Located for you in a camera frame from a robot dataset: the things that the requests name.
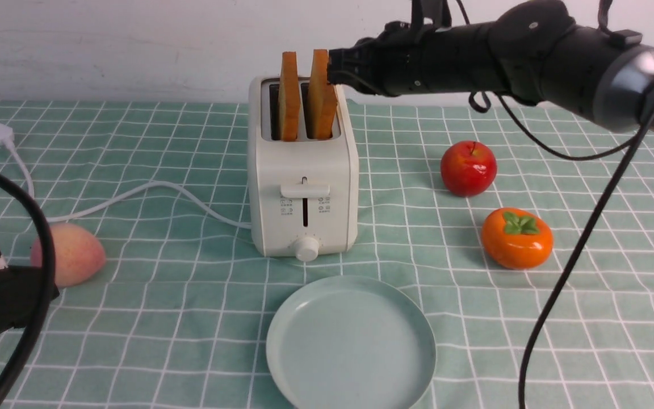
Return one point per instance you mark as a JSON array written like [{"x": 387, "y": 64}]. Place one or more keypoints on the orange persimmon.
[{"x": 516, "y": 239}]

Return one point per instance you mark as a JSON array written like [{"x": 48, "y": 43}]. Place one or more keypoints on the pink peach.
[{"x": 79, "y": 254}]

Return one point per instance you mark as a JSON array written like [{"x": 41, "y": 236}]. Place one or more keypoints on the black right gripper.
[{"x": 388, "y": 65}]

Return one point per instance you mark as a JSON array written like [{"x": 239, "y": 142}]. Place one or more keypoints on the toasted bread slice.
[
  {"x": 289, "y": 98},
  {"x": 321, "y": 98}
]

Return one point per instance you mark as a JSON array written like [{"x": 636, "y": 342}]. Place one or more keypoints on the light green round plate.
[{"x": 351, "y": 342}]

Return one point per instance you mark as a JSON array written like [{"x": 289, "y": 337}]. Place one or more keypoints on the red apple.
[{"x": 468, "y": 168}]

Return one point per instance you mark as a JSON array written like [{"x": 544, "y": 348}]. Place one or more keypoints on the green checkered tablecloth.
[{"x": 179, "y": 315}]

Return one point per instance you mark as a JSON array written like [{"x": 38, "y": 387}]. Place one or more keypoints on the white two-slot toaster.
[{"x": 303, "y": 194}]

